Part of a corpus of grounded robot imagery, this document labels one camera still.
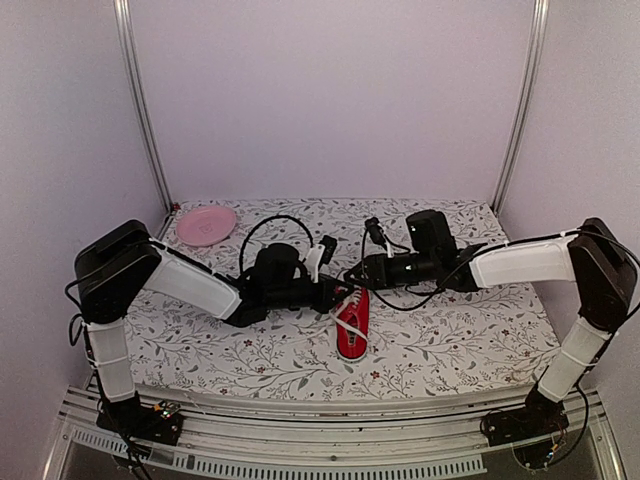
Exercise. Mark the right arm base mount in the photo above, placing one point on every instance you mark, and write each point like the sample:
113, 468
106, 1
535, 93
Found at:
541, 428

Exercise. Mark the red canvas sneaker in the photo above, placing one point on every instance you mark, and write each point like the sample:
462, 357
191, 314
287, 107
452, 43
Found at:
350, 321

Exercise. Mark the aluminium frame post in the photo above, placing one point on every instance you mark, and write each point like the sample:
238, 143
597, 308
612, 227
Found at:
526, 93
125, 30

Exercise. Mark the pink plastic plate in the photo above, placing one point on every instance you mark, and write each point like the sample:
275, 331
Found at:
206, 226

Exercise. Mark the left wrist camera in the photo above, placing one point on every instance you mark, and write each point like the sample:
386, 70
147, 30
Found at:
319, 255

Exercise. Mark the right aluminium frame post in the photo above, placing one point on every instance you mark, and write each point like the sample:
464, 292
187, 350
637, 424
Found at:
526, 93

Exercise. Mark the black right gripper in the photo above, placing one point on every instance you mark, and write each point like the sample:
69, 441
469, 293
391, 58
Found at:
373, 268

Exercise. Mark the left aluminium frame post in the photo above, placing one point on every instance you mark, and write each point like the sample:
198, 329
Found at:
125, 30

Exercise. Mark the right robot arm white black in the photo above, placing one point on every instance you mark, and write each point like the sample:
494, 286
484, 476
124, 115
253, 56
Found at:
585, 274

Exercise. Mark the front aluminium rail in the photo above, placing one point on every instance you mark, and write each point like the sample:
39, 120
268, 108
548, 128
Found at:
238, 438

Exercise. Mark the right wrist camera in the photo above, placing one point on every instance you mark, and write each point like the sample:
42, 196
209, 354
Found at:
378, 235

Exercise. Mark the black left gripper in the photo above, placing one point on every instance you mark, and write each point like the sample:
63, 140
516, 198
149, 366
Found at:
328, 300

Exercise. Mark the floral patterned table mat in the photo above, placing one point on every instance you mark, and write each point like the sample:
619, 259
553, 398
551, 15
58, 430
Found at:
450, 344

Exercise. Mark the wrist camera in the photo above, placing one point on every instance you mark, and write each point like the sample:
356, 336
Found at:
378, 235
319, 255

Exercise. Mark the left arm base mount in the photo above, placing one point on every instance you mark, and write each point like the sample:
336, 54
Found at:
161, 423

